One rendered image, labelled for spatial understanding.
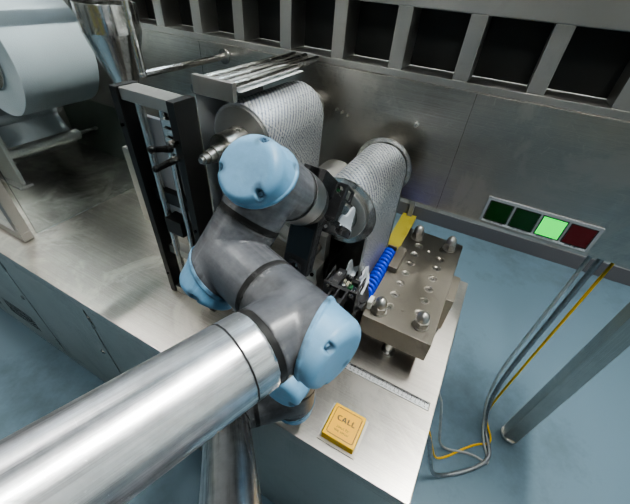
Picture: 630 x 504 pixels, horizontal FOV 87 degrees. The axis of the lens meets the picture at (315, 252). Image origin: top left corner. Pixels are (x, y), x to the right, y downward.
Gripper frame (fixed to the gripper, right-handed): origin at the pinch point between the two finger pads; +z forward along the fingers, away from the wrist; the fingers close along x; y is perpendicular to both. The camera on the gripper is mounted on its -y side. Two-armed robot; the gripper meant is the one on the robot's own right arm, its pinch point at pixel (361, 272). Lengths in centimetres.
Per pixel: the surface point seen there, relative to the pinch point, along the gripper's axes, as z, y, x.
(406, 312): -0.8, -5.8, -12.7
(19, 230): -25, -14, 102
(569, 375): 46, -52, -71
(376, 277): 5.2, -4.7, -2.8
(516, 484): 29, -109, -78
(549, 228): 28.9, 9.5, -35.8
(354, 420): -24.5, -16.4, -11.3
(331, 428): -28.3, -16.5, -7.9
